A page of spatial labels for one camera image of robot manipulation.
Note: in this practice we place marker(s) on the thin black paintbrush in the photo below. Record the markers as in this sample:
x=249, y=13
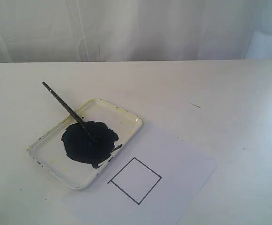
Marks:
x=68, y=108

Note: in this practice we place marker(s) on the white paint tray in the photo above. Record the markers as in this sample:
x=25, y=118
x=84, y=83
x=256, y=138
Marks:
x=49, y=153

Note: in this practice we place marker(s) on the white backdrop curtain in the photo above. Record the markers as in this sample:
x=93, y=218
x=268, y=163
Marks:
x=134, y=30

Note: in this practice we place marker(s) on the white paper sheet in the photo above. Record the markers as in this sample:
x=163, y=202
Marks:
x=151, y=181

